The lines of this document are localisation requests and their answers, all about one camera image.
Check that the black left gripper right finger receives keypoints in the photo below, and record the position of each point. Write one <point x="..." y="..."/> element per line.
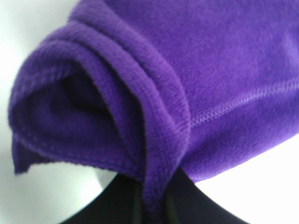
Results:
<point x="184" y="203"/>

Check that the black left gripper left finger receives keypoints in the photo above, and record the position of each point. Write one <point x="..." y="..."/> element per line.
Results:
<point x="119" y="203"/>

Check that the purple microfiber towel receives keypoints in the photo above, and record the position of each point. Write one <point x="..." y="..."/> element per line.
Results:
<point x="143" y="87"/>

